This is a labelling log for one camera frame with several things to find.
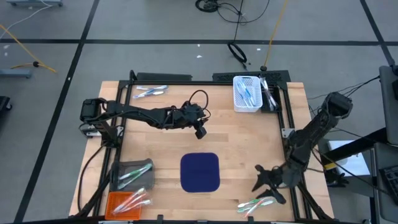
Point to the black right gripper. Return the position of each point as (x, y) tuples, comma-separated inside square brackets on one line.
[(286, 177)]

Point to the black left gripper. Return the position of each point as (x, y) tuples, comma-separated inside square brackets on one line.
[(186, 116)]

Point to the green toothbrush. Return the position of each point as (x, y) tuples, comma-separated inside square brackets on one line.
[(241, 205), (245, 209), (136, 171), (130, 181)]

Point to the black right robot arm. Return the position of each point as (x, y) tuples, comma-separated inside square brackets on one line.
[(311, 137)]

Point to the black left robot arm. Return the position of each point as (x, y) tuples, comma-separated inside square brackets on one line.
[(130, 110)]

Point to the black flat panel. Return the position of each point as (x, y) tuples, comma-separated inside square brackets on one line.
[(164, 76)]

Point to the black perforated panel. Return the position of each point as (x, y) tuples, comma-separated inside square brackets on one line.
[(224, 76)]

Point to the dark blue square mat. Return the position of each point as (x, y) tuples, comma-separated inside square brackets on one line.
[(200, 172)]

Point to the white plastic basket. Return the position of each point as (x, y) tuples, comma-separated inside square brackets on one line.
[(248, 109)]

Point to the grey plastic basket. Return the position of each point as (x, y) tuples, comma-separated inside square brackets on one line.
[(149, 185)]

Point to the white paper sheet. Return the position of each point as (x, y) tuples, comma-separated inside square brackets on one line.
[(354, 165)]

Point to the black plastic basket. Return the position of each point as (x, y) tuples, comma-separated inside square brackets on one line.
[(280, 96)]

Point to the black diagonal beam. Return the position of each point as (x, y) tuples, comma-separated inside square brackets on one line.
[(357, 146)]

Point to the orange plastic basket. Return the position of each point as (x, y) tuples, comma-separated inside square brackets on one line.
[(119, 197)]

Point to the black keyboard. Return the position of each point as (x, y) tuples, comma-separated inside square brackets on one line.
[(390, 179)]

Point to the grey desk top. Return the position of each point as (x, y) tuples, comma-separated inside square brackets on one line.
[(390, 102)]

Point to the grey metal floor foot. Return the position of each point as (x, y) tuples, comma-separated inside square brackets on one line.
[(34, 3), (15, 73)]

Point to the black bracket clip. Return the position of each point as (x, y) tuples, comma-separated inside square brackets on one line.
[(160, 218), (250, 219)]

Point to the black aluminium table frame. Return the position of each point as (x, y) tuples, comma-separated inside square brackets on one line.
[(202, 83)]

